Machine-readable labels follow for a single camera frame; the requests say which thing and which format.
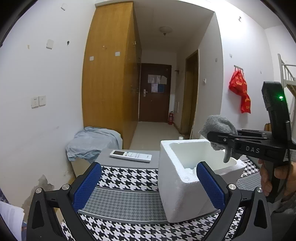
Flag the grey sock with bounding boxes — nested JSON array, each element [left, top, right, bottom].
[[199, 115, 241, 163]]

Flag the person's right hand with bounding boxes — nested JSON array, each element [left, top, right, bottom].
[[257, 159, 296, 197]]

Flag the red hanging plastic bag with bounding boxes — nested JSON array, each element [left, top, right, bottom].
[[229, 69, 251, 113]]

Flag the red fire extinguisher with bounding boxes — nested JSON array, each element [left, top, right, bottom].
[[168, 111, 174, 125]]

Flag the white styrofoam box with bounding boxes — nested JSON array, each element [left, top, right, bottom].
[[158, 139, 246, 223]]

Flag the houndstooth patterned table cloth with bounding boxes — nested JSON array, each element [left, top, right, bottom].
[[60, 159, 261, 241]]

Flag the light blue crumpled cloth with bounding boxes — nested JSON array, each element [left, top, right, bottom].
[[66, 126, 122, 163]]

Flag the white remote control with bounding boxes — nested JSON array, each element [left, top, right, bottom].
[[109, 150, 152, 163]]

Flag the dark brown entrance door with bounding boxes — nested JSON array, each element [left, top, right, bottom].
[[139, 63, 171, 123]]

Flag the ceiling lamp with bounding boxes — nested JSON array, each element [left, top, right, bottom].
[[159, 26, 173, 36]]

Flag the wooden wardrobe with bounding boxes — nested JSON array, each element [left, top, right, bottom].
[[82, 1, 140, 149]]

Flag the wooden side door frame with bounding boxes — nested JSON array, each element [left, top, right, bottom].
[[181, 50, 199, 138]]

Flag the wall hook rack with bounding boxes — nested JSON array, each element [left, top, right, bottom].
[[234, 65, 243, 72]]

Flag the metal bunk bed frame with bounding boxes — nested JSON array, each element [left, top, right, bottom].
[[277, 53, 296, 121]]

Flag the white wall socket pair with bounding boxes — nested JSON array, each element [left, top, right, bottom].
[[31, 95, 47, 108]]

